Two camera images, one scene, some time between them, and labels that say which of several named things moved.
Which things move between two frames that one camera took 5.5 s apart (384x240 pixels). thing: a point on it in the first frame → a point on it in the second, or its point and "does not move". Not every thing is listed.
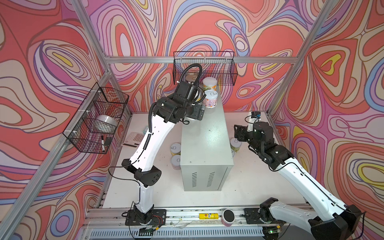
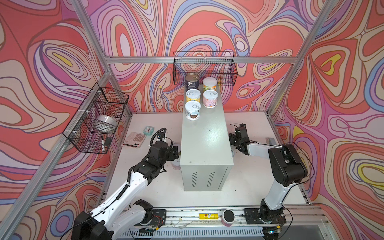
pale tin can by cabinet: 175,162 does not move
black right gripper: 240,131 → 231,137
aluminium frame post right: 329,7 does not move
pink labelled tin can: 210,100 does not move
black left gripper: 199,112 → 172,156
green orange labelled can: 209,83 does not move
